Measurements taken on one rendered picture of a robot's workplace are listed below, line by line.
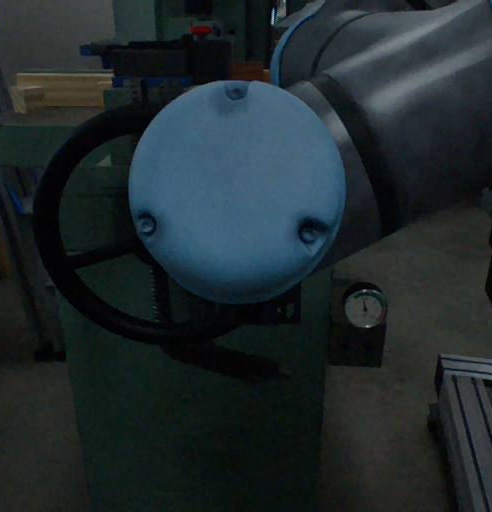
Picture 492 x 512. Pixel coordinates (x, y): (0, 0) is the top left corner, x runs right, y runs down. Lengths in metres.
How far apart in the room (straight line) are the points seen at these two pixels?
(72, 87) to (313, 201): 0.81
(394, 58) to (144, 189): 0.10
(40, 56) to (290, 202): 3.25
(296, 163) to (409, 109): 0.05
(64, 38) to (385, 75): 3.17
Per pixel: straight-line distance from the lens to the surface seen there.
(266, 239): 0.16
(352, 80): 0.21
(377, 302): 0.76
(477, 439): 1.26
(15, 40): 3.43
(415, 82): 0.21
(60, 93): 0.97
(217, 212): 0.17
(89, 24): 3.31
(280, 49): 0.37
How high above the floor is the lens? 1.03
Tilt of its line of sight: 25 degrees down
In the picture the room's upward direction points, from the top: straight up
